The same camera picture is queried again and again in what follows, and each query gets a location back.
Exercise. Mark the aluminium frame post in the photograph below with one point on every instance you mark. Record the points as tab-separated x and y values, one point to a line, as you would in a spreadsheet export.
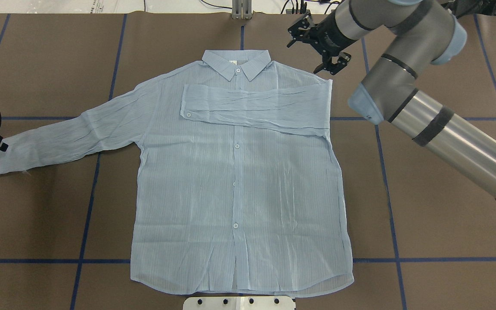
242	9

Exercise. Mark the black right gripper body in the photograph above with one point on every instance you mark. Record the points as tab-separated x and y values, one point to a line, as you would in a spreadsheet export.
330	36

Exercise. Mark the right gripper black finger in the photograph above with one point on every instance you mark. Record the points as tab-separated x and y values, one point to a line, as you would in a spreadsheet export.
333	68
303	30

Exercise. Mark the light blue button-up shirt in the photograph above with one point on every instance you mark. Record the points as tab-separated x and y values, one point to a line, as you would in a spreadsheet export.
238	187

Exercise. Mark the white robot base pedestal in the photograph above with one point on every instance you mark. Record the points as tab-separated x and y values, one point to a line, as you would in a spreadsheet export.
240	303

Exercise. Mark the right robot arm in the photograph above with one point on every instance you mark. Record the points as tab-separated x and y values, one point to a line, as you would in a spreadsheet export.
424	35

